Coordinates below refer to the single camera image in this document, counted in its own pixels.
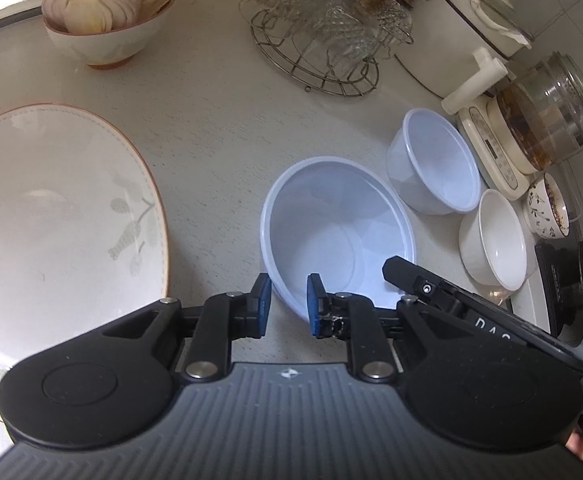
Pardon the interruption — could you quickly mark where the white plate leaf pattern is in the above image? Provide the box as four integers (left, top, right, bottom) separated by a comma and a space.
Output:
0, 103, 169, 381

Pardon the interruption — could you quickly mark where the blue-white plastic bowl back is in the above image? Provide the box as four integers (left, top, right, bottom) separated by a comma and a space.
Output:
386, 108, 481, 216

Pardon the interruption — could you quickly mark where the wire glass cup rack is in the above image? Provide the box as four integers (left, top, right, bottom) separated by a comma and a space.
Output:
240, 0, 427, 98

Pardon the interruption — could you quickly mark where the garlic bulb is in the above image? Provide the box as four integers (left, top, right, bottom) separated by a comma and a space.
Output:
41, 0, 143, 36

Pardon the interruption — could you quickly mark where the blue-white plastic bowl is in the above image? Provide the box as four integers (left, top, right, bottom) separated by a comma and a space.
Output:
386, 108, 481, 216
259, 156, 416, 321

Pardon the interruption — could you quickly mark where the white ceramic bowl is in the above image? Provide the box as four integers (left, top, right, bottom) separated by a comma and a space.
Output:
459, 190, 528, 292

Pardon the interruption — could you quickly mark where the small patterned bowl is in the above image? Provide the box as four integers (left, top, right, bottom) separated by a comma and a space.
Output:
523, 172, 569, 240

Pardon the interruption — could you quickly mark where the person right hand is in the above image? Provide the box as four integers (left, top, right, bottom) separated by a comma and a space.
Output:
566, 431, 583, 461

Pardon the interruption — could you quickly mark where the glass kettle on base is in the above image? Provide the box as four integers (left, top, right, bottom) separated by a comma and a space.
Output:
457, 52, 583, 202

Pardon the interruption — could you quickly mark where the white electric cooking pot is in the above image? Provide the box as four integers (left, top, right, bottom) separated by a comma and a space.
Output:
395, 0, 532, 115

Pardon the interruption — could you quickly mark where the bowl with garlic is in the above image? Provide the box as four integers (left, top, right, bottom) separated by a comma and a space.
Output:
43, 0, 176, 70

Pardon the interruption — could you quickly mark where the blue-white plastic bowl front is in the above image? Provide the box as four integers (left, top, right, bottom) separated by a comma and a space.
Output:
259, 156, 416, 321

